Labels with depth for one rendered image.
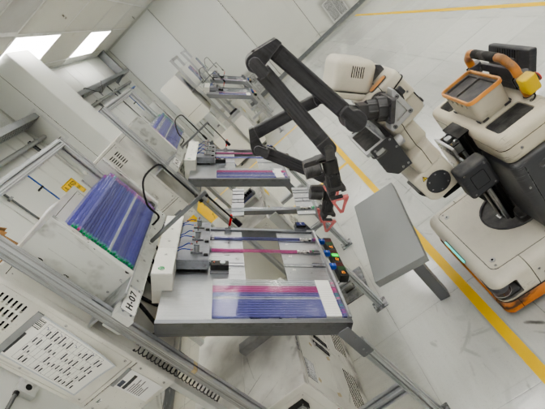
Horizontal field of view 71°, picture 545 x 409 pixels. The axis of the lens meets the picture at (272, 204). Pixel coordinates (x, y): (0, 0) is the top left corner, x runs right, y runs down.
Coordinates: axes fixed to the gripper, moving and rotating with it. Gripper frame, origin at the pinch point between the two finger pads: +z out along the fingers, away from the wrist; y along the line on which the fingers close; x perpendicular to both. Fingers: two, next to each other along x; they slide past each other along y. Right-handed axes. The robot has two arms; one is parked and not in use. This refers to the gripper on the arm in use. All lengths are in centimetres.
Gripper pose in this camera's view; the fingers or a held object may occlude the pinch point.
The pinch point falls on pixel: (323, 226)
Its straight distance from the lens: 194.5
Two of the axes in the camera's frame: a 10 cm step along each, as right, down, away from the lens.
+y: 1.2, 4.4, -8.9
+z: -0.9, 9.0, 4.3
